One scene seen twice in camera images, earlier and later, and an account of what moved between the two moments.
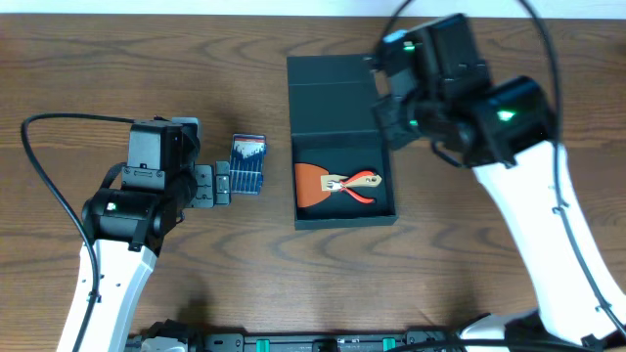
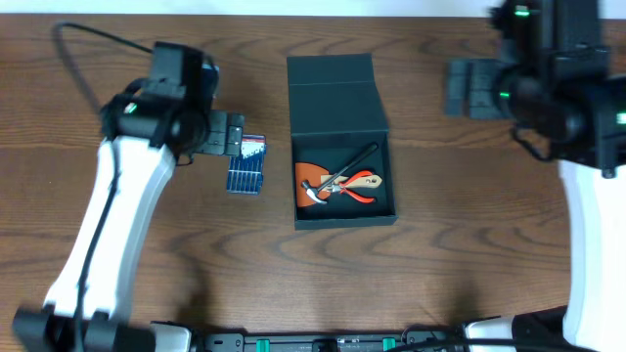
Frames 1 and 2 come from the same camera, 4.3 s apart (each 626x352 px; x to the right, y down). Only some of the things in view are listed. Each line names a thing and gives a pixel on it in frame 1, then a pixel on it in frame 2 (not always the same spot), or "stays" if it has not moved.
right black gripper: x=400 y=131 -> x=484 y=99
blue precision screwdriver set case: x=247 y=157 stays
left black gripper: x=205 y=184 -> x=233 y=133
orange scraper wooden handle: x=313 y=184 stays
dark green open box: x=335 y=127 stays
